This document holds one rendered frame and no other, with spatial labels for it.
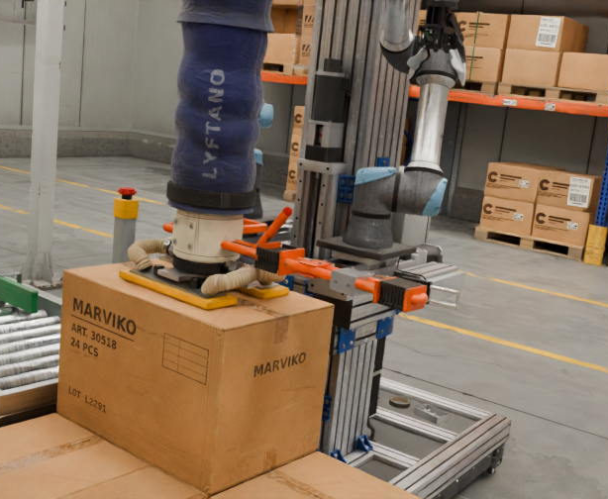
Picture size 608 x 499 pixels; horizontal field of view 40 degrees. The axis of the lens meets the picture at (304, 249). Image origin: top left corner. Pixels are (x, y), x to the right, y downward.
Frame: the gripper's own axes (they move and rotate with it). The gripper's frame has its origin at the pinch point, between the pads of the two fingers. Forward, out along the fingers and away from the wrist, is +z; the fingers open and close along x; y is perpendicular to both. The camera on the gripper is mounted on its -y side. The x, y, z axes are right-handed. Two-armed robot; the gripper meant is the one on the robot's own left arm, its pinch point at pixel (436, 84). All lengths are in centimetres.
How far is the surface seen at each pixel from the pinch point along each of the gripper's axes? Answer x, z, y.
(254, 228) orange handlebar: -42, 44, 15
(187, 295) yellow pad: -33, 56, 51
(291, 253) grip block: -12, 42, 39
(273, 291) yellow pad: -24, 56, 29
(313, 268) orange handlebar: -4, 44, 42
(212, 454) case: -14, 87, 59
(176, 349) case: -29, 67, 58
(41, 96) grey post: -346, 28, -148
